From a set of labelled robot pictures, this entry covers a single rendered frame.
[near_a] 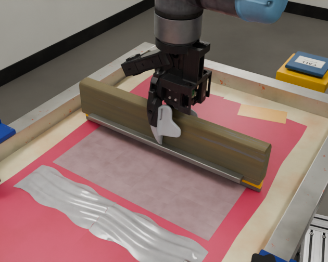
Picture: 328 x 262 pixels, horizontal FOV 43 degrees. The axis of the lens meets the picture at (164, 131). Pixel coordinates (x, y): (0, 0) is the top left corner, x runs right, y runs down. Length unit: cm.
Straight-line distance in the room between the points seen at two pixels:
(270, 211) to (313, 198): 7
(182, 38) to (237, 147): 20
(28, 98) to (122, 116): 212
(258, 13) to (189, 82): 18
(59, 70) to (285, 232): 270
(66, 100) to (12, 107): 193
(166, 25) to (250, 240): 36
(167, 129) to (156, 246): 21
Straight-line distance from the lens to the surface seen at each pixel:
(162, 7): 63
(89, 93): 86
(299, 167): 82
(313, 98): 97
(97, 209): 71
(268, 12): 56
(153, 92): 70
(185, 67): 67
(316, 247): 167
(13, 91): 302
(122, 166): 79
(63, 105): 92
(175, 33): 63
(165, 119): 73
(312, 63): 116
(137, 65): 73
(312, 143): 89
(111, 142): 85
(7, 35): 307
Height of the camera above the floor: 147
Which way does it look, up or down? 37 degrees down
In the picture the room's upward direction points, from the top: straight up
